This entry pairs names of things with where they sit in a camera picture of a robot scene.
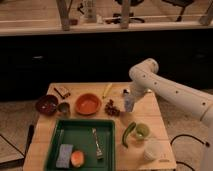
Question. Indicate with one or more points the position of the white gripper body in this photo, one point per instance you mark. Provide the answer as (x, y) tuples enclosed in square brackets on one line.
[(136, 95)]

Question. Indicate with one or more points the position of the grey-blue towel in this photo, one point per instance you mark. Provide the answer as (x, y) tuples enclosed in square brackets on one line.
[(129, 103)]

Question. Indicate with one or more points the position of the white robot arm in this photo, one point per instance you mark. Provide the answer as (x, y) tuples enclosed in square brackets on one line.
[(144, 76)]

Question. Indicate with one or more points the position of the orange-red bowl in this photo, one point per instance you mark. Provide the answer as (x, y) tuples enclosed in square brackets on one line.
[(87, 104)]

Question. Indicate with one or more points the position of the dark red bowl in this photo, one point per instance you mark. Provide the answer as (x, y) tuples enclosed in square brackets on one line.
[(47, 105)]

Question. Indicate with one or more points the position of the dark red grape bunch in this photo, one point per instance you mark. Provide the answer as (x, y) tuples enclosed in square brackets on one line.
[(111, 109)]

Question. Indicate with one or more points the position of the yellow banana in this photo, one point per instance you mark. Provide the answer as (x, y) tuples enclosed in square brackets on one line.
[(106, 90)]

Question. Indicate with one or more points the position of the green chili pepper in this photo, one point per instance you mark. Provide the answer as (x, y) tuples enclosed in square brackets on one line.
[(127, 131)]

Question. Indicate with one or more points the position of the green cup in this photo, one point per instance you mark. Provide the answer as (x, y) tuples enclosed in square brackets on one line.
[(141, 131)]

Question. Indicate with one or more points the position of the white plastic cup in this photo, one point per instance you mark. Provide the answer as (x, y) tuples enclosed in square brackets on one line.
[(152, 151)]

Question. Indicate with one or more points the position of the metal fork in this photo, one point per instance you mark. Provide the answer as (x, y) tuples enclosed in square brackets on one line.
[(99, 153)]

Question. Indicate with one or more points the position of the green plastic tray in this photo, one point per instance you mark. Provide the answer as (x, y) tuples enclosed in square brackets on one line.
[(78, 132)]

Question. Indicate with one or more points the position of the small grey metal cup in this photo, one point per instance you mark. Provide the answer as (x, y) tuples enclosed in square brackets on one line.
[(64, 109)]

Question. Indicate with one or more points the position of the brown wooden block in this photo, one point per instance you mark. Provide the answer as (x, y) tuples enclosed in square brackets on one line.
[(63, 92)]

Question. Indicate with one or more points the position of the orange peach fruit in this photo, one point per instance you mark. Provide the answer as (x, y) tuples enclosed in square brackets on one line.
[(77, 158)]

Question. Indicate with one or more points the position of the blue-grey sponge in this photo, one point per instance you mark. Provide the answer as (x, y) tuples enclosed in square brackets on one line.
[(63, 159)]

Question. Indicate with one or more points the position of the wooden shelf rack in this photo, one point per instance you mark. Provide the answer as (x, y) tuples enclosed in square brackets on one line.
[(38, 17)]

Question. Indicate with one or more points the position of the white-handled black brush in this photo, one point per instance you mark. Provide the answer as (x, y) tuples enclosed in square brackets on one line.
[(127, 91)]

